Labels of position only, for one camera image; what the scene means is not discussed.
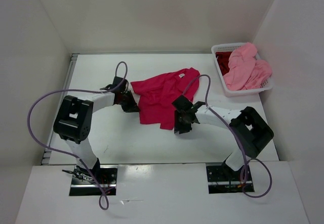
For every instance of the dark red t shirt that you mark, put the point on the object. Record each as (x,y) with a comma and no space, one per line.
(223,61)

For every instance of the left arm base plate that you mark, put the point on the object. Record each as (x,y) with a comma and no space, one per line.
(82,184)

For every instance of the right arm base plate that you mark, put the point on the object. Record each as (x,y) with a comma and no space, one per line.
(222,180)

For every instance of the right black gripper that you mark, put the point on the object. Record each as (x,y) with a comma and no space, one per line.
(178,126)

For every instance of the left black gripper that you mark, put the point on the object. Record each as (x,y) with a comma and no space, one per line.
(133,106)

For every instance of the magenta t shirt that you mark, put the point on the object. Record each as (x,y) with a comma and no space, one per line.
(158,93)

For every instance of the light pink t shirt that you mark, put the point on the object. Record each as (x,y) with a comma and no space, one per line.
(246,72)

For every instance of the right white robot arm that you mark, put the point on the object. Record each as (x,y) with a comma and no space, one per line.
(251,133)

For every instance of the white plastic laundry basket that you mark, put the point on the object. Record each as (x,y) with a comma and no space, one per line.
(229,47)

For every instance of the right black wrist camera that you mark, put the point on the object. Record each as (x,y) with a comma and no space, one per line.
(182,103)

